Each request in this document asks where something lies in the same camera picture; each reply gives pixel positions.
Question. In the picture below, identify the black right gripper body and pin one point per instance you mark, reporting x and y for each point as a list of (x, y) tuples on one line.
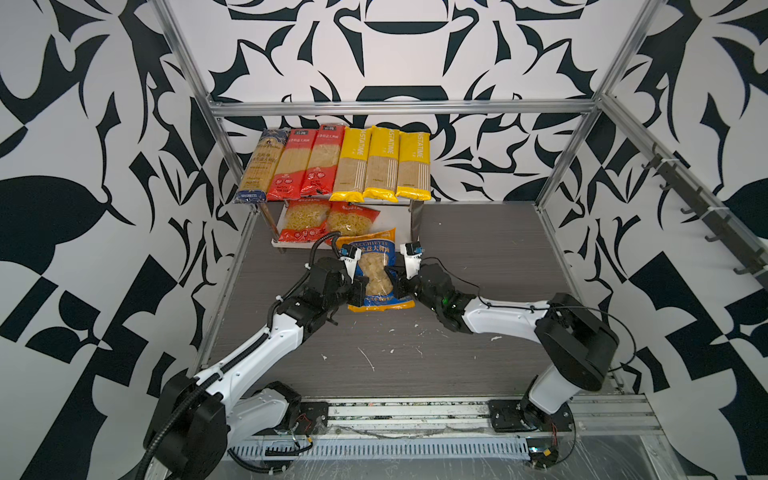
[(418, 290)]

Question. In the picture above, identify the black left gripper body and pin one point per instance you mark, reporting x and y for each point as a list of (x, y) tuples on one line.
[(351, 294)]

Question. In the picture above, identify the blue-bottom pasta bag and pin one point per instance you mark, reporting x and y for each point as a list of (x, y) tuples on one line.
[(378, 251)]

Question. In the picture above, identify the red macaroni bag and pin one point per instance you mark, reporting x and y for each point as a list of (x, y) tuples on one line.
[(305, 220), (351, 219)]

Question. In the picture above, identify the yellow spaghetti bag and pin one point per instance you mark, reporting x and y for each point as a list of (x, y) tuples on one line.
[(414, 169), (382, 165), (351, 169)]

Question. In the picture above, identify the red noodle bag long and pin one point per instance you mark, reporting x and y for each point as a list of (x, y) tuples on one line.
[(322, 167)]

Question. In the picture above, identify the red long spaghetti bag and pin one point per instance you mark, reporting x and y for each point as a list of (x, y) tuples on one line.
[(289, 174)]

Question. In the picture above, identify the blue-ended spaghetti bag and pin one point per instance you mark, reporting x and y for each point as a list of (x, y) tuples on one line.
[(261, 167)]

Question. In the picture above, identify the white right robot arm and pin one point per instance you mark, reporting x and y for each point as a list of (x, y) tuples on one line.
[(580, 346)]

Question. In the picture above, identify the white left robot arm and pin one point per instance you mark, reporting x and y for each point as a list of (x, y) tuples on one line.
[(199, 418)]

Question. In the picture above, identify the white two-tier shelf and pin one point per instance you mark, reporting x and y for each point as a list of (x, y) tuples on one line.
[(402, 215)]

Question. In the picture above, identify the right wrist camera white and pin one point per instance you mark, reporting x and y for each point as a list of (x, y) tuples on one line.
[(412, 254)]

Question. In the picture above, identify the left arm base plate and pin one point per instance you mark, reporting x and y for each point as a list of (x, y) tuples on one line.
[(305, 418)]

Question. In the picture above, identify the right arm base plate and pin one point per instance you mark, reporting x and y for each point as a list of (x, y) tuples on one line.
[(516, 415)]

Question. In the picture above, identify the white slotted cable duct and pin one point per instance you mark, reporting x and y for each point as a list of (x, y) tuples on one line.
[(515, 449)]

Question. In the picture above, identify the aluminium frame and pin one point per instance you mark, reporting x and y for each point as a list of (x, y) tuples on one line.
[(543, 101)]

